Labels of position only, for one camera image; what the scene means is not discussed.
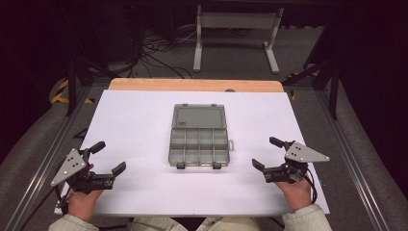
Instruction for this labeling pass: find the yellow black hazard tape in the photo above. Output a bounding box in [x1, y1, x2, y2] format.
[50, 78, 96, 105]

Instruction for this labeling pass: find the aluminium frame rail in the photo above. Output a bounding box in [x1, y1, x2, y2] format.
[2, 85, 94, 231]
[315, 90, 392, 231]

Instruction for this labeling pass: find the person's right hand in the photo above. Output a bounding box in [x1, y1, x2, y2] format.
[274, 179, 313, 213]

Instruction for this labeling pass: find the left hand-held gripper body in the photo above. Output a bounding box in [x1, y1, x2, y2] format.
[50, 147, 115, 194]

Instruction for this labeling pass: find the right hand-held gripper cable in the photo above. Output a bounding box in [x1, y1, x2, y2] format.
[302, 167, 319, 205]

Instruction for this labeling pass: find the grey metal stand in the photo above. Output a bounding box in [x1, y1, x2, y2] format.
[192, 4, 285, 75]

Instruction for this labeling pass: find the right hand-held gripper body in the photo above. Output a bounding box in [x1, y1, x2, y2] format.
[262, 140, 331, 185]

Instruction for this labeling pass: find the white board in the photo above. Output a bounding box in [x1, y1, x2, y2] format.
[53, 90, 331, 217]

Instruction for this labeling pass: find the black stand leg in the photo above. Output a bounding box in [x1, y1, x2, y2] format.
[65, 57, 110, 117]
[282, 57, 341, 120]

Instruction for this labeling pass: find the person's light clothing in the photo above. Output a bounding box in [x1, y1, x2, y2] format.
[128, 217, 261, 231]

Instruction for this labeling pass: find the person's left hand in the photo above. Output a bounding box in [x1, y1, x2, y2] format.
[66, 188, 104, 223]

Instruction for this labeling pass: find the bundle of black floor cables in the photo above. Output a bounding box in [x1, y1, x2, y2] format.
[121, 18, 200, 80]

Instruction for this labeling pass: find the clear plastic compartment box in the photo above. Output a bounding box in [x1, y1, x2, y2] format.
[167, 102, 235, 170]

